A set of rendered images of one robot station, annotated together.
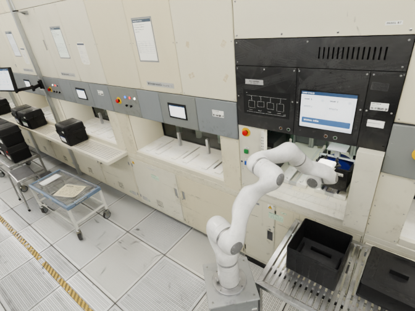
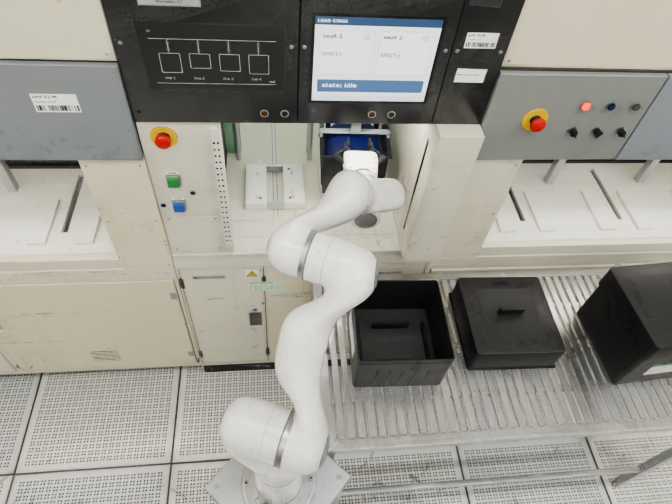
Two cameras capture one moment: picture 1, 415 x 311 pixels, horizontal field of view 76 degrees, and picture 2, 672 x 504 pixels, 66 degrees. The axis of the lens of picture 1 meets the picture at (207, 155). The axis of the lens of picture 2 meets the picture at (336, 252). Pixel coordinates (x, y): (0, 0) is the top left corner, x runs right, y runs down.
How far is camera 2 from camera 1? 72 cm
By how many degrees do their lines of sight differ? 44
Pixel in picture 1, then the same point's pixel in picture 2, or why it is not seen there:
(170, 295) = not seen: outside the picture
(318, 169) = (385, 195)
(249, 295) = (332, 485)
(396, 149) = (500, 117)
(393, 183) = (485, 172)
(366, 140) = (450, 110)
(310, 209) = not seen: hidden behind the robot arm
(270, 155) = (323, 220)
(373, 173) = (464, 169)
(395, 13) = not seen: outside the picture
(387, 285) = (507, 337)
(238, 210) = (304, 379)
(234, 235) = (318, 434)
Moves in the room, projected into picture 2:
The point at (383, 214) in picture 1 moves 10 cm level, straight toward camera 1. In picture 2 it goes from (464, 222) to (471, 246)
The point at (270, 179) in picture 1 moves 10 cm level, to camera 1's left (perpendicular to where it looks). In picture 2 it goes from (363, 287) to (326, 318)
